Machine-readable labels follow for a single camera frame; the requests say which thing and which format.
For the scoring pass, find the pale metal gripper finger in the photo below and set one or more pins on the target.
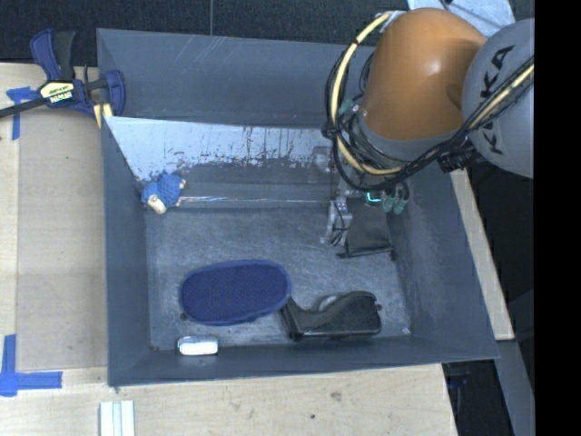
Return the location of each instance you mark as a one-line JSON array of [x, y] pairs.
[[338, 220], [323, 161]]

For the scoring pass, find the grey metal bin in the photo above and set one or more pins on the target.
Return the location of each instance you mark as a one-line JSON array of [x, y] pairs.
[[254, 80]]

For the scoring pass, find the blue toy animal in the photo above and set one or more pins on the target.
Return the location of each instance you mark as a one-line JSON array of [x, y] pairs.
[[167, 190]]

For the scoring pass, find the small white block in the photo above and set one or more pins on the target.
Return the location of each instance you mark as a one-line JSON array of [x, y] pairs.
[[197, 346]]

